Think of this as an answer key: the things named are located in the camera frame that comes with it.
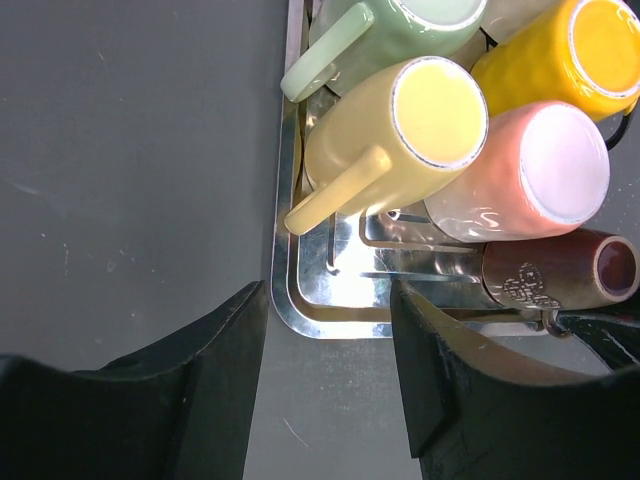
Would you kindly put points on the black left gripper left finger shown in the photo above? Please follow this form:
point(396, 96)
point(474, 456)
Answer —
point(179, 408)

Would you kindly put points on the orange yellow mug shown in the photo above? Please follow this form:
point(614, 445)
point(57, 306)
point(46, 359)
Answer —
point(584, 53)

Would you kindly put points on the pale yellow mug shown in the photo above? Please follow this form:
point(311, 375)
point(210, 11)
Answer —
point(395, 139)

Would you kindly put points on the dark brown patterned cup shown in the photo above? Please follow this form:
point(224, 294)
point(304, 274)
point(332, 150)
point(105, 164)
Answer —
point(583, 269)

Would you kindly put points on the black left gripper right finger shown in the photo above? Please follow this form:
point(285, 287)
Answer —
point(475, 409)

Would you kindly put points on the pink white mug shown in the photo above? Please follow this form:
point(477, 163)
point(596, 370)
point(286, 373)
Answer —
point(544, 171)

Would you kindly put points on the light green mug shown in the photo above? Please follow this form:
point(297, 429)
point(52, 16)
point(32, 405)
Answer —
point(351, 40)

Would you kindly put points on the steel mug tray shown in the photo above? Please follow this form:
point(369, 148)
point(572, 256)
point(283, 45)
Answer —
point(334, 281)

